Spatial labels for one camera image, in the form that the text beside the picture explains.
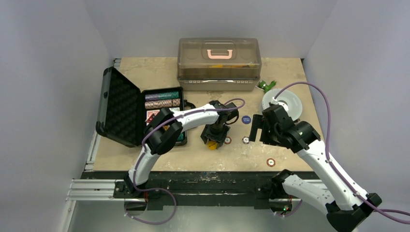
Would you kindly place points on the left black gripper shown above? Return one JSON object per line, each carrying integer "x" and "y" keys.
{"x": 218, "y": 138}

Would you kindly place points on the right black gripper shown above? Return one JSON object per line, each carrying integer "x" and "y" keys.
{"x": 256, "y": 128}

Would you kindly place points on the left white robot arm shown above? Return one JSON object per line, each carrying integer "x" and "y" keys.
{"x": 162, "y": 133}

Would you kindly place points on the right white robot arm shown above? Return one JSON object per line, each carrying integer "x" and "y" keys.
{"x": 344, "y": 203}

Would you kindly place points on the blue small blind button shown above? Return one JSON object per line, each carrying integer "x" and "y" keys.
{"x": 246, "y": 120}

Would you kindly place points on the red poker chip left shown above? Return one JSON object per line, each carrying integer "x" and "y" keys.
{"x": 227, "y": 140}

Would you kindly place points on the red poker chip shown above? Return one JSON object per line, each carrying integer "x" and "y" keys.
{"x": 227, "y": 140}
{"x": 270, "y": 162}

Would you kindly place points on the orange big blind button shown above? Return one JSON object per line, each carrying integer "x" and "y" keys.
{"x": 212, "y": 145}

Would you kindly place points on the grey poker chip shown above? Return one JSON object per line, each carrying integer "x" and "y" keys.
{"x": 245, "y": 140}

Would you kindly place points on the green toy figure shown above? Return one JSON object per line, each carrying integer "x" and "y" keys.
{"x": 264, "y": 86}

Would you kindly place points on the red poker chip front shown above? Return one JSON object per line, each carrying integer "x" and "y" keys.
{"x": 270, "y": 162}

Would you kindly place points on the white filament spool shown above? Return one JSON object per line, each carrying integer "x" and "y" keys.
{"x": 291, "y": 103}

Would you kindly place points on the top chip row purple green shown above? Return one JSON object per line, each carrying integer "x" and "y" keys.
{"x": 162, "y": 96}

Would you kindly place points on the translucent brown storage box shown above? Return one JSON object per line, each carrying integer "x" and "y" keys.
{"x": 218, "y": 64}

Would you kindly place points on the red playing card deck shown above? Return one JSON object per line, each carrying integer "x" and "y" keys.
{"x": 150, "y": 114}

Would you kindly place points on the black poker chip case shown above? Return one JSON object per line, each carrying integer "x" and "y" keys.
{"x": 122, "y": 113}

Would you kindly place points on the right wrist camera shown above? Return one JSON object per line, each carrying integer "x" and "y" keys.
{"x": 273, "y": 101}

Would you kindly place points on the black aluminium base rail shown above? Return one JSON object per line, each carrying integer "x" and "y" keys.
{"x": 181, "y": 188}

